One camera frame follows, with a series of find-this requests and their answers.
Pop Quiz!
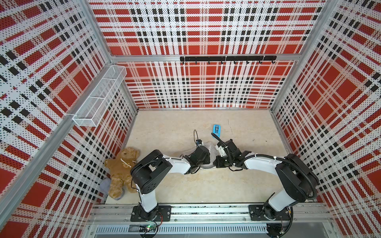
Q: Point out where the clear bubble wrap sheet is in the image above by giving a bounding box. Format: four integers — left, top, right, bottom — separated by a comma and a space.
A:
202, 141, 220, 163

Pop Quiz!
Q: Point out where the blue tape dispenser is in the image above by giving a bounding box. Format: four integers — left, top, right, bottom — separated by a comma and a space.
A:
212, 124, 221, 137

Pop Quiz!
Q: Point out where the white plate green red rim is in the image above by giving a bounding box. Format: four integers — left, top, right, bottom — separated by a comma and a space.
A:
200, 161, 215, 170

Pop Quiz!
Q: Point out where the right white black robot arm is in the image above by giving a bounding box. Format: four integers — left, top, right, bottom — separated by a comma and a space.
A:
213, 138, 318, 221

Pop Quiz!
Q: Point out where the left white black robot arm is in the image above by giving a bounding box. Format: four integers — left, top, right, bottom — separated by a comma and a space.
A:
131, 145, 210, 221

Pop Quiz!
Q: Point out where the brown teddy bear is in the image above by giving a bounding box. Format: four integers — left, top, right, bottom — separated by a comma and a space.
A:
104, 147, 140, 200

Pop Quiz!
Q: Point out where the green circuit board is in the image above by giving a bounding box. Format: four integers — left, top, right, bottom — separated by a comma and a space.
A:
128, 224, 157, 234

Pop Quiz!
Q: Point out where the grey blue slipper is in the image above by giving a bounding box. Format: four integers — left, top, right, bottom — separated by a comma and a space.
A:
99, 178, 125, 200

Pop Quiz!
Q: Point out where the black wall hook rail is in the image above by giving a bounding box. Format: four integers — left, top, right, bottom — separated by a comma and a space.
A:
180, 56, 277, 63

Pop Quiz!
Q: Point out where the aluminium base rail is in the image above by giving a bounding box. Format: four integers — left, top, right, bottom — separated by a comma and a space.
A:
84, 203, 340, 238

